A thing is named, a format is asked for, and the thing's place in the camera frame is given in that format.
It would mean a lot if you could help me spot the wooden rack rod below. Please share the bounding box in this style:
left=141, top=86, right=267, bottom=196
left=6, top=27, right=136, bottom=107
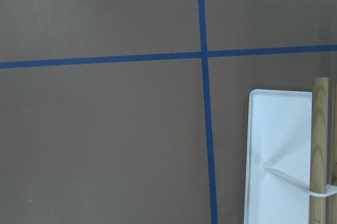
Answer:
left=329, top=84, right=336, bottom=223
left=308, top=77, right=329, bottom=224

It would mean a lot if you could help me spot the white rectangular tray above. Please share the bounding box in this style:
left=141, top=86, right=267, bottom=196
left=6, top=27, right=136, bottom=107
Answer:
left=243, top=89, right=337, bottom=224

